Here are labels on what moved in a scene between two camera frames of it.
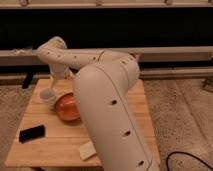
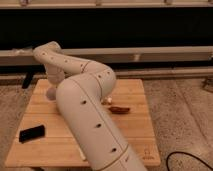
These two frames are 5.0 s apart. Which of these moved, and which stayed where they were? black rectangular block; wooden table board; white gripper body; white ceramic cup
Moved: white ceramic cup
Stayed: white gripper body; black rectangular block; wooden table board
